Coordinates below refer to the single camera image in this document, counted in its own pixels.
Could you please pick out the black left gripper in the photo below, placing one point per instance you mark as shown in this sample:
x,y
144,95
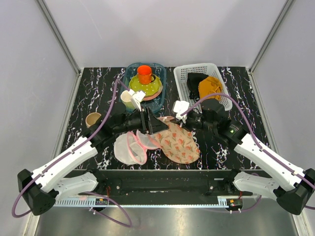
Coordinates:
x,y
150,124

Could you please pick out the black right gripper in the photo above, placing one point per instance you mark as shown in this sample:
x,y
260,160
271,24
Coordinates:
x,y
186,125

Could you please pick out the floral mesh laundry bag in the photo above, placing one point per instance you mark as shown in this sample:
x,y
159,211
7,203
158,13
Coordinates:
x,y
177,143

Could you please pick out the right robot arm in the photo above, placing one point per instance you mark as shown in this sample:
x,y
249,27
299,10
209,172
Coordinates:
x,y
289,185

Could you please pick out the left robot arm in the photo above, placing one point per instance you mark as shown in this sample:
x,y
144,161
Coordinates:
x,y
39,188

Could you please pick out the white pink-trimmed laundry bag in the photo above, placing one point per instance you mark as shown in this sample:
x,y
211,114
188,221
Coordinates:
x,y
130,148

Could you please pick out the mustard yellow bra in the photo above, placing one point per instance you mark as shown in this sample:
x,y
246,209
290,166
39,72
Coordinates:
x,y
208,86

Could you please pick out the black bra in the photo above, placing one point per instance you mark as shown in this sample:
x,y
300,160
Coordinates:
x,y
193,80

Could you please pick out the teal transparent plastic bin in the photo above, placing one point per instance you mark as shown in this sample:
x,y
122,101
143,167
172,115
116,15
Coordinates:
x,y
157,103

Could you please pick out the pink plate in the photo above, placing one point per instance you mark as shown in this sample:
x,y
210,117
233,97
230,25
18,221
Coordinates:
x,y
147,98

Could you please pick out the lime green dotted plate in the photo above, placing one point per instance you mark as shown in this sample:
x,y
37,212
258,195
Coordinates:
x,y
149,89

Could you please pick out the light green mug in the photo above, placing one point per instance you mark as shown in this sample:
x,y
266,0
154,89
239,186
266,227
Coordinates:
x,y
128,99

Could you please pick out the white plastic perforated basket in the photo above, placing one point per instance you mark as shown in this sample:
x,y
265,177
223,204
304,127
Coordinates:
x,y
181,72

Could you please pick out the orange mug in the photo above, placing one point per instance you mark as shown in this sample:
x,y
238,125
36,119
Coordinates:
x,y
144,73

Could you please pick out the beige ceramic cup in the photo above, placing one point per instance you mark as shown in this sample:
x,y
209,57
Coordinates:
x,y
91,119

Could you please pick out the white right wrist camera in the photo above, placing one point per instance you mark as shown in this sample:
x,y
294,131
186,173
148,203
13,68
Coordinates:
x,y
180,107

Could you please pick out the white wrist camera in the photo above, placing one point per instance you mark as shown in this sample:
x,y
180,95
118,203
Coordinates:
x,y
136,98
180,107

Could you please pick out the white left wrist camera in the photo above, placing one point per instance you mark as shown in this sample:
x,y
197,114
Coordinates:
x,y
136,98

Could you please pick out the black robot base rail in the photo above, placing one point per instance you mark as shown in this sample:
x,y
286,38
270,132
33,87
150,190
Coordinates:
x,y
163,188

